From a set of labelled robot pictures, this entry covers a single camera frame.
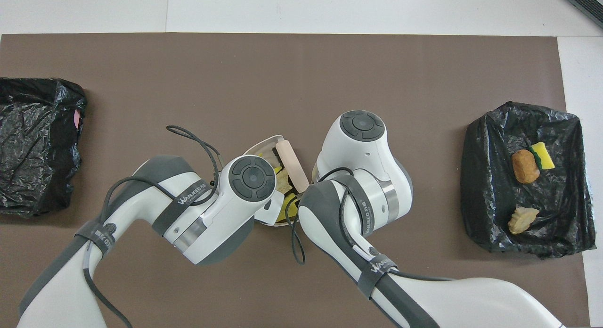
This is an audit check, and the beige hand brush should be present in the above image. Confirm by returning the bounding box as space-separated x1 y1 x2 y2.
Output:
272 139 310 193

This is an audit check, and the beige foam chunk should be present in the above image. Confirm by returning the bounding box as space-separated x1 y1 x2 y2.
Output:
275 170 293 195

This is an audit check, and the beige plastic dustpan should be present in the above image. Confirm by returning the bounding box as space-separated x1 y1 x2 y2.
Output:
243 135 302 230

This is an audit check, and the yellow green sponge wedge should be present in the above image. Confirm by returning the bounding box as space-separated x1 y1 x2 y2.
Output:
277 193 301 223

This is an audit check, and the green yellow sponge scrap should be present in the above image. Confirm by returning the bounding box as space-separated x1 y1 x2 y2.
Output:
528 142 556 171

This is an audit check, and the black bin bag pink mark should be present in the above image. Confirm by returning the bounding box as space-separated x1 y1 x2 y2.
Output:
0 77 88 218

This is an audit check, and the brown table mat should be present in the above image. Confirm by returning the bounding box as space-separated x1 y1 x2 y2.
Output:
0 33 591 328

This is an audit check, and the grey ribbed vent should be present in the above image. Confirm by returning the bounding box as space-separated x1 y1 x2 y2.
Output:
561 0 603 29

